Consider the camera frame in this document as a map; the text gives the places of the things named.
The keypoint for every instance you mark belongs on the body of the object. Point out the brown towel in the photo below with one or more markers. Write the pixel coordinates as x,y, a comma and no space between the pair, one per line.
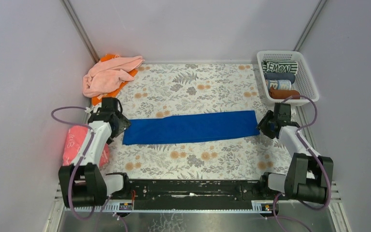
283,94

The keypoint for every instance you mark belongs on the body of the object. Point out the light pink towel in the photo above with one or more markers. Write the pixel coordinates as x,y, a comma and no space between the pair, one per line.
107,76

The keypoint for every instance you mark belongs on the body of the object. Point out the dark blue rolled towel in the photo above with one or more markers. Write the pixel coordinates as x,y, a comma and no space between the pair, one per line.
280,76

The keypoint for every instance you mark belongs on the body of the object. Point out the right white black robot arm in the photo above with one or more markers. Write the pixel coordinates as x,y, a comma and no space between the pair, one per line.
309,175

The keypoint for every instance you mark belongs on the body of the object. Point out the striped lemon rolled towel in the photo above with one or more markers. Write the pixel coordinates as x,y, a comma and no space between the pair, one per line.
280,66

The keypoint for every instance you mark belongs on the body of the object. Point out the white plastic basket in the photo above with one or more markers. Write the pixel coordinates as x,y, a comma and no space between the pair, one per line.
304,81

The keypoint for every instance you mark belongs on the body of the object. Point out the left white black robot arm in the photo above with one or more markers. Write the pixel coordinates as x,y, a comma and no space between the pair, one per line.
81,182

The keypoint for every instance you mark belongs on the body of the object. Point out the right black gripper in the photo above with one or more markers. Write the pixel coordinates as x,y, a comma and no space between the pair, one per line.
263,123

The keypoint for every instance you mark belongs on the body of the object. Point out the orange blue rabbit towel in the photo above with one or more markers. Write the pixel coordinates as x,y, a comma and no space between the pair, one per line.
279,84

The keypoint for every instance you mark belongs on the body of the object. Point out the pink patterned towel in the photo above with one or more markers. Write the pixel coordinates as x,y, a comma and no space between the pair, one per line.
74,139

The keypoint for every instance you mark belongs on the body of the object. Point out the floral table mat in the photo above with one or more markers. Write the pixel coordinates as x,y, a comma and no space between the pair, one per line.
161,90

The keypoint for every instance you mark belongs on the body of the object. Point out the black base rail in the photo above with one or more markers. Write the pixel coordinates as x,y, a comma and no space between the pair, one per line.
194,195

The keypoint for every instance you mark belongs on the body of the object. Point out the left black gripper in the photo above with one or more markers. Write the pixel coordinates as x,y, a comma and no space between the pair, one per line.
123,125

